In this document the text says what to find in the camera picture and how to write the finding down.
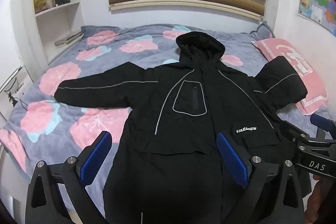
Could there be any grey pink floral blanket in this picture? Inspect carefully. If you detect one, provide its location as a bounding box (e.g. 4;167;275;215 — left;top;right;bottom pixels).
0;25;323;216

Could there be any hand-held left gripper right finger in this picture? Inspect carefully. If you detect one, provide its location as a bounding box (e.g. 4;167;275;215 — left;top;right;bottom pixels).
217;132;306;224

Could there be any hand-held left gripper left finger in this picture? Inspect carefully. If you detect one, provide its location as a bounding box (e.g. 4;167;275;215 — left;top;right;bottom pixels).
31;131;113;224

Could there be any grey pillow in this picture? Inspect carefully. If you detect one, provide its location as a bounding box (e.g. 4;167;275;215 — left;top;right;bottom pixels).
249;21;275;42

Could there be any person's right hand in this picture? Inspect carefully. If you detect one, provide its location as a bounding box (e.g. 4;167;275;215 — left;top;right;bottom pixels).
311;174;336;216

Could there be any black hooded jacket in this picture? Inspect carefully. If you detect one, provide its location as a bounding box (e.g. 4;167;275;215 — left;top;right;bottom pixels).
54;32;313;224

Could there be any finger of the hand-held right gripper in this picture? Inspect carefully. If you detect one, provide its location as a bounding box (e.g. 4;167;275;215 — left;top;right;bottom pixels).
310;113;336;140
278;119;319;147

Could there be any flat book stack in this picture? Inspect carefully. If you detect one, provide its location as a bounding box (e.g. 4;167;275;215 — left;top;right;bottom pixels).
54;32;84;46

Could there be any pink pillow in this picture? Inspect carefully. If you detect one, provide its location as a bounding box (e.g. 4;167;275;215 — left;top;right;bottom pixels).
251;38;328;116

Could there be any white corner bookshelf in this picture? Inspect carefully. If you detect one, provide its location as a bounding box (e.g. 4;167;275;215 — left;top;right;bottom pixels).
33;0;84;64

